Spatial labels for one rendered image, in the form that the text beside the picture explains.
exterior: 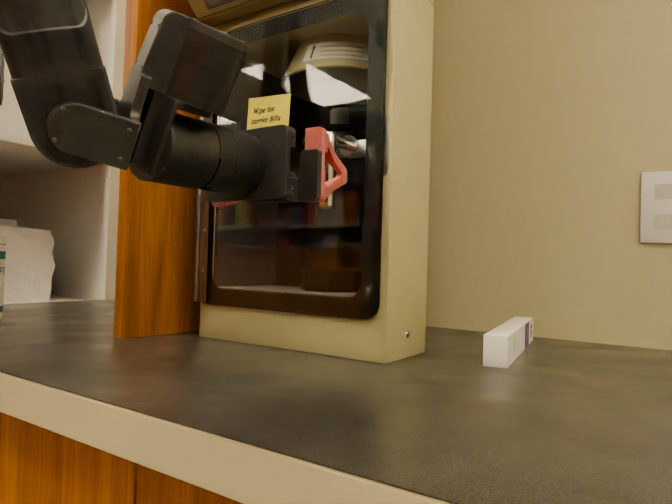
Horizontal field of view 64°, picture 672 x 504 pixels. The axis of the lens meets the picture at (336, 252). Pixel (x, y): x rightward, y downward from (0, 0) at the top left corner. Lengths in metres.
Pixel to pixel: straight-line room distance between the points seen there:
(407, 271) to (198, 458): 0.37
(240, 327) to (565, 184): 0.60
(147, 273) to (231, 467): 0.50
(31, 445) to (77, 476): 0.09
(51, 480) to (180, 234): 0.40
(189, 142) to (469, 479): 0.30
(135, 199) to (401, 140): 0.39
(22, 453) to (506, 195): 0.83
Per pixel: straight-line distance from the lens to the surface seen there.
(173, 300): 0.87
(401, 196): 0.66
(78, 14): 0.41
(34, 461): 0.66
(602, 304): 1.00
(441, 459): 0.35
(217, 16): 0.87
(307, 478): 0.34
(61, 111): 0.40
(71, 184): 2.00
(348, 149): 0.66
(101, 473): 0.56
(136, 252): 0.82
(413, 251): 0.69
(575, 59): 1.07
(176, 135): 0.42
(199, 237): 0.82
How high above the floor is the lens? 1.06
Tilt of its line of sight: 1 degrees up
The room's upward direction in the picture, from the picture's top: 2 degrees clockwise
